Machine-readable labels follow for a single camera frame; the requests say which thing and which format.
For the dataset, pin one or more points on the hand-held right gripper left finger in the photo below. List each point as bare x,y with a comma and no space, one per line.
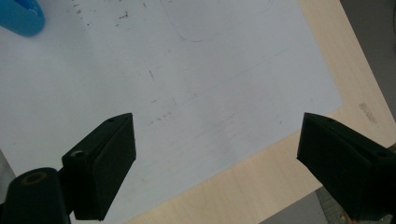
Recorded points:
99,168

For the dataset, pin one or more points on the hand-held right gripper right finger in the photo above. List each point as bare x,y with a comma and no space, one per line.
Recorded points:
345,168

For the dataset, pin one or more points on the blue plastic object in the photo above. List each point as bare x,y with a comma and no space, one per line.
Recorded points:
21,17

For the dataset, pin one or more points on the white paper mat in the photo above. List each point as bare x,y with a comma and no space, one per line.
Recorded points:
174,81

